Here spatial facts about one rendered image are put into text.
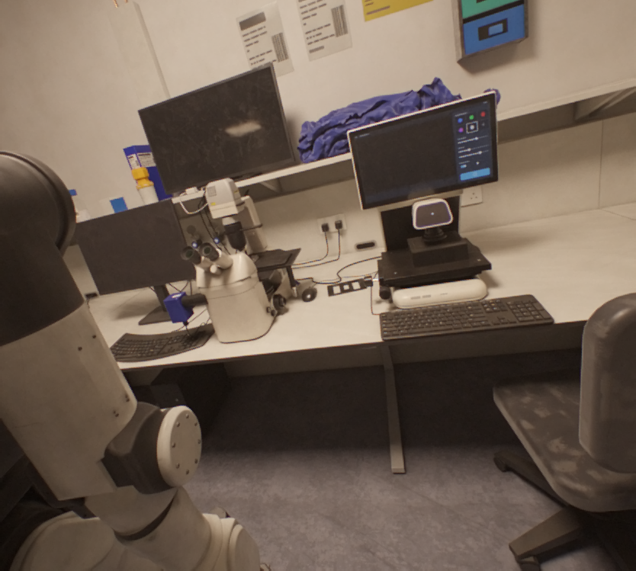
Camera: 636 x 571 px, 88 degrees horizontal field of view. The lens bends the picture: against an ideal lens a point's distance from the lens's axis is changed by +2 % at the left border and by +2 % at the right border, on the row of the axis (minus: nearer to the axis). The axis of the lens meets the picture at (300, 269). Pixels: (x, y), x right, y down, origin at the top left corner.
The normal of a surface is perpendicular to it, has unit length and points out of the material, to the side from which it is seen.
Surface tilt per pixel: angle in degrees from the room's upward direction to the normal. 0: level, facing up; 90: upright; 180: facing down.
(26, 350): 90
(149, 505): 98
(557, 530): 8
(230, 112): 86
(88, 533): 90
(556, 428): 0
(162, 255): 86
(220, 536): 44
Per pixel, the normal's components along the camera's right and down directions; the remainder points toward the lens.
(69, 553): 0.97, -0.22
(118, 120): -0.18, 0.37
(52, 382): 0.60, 0.11
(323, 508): -0.25, -0.91
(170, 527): 0.82, 0.09
